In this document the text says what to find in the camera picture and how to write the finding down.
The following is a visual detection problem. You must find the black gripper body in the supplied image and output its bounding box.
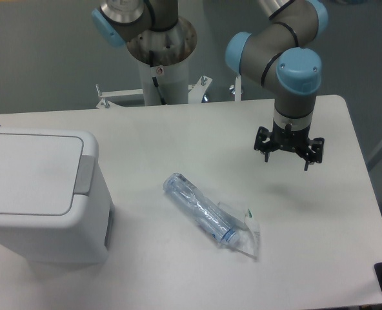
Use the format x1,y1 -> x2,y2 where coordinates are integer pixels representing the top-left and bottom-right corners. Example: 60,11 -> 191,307
264,123 -> 311,154

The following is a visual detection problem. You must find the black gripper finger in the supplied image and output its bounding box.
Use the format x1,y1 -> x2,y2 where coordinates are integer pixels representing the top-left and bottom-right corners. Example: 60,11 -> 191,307
300,138 -> 325,171
254,127 -> 272,163

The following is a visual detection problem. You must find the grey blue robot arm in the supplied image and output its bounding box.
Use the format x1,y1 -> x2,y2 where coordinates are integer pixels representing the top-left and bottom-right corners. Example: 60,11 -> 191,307
225,1 -> 328,167

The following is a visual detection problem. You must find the second grey blue robot arm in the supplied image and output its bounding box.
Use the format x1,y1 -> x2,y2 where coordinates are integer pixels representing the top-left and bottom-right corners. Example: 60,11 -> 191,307
91,1 -> 179,47

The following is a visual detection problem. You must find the white trash can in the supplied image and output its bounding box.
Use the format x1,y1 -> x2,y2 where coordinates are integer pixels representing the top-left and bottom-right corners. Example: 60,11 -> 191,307
0,127 -> 114,264

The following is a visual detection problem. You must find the white trash can lid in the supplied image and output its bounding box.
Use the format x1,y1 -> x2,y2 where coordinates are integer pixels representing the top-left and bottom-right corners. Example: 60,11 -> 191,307
0,131 -> 99,216

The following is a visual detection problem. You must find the crushed clear plastic bottle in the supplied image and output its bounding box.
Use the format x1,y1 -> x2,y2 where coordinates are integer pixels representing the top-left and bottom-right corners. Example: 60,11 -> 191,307
163,173 -> 240,248

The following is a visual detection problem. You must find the clear plastic wrapper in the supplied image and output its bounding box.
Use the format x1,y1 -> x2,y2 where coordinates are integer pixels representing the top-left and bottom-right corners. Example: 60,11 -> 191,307
217,202 -> 260,260

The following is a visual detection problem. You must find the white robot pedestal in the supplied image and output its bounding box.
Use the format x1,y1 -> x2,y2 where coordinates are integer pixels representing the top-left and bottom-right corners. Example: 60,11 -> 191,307
92,10 -> 212,106

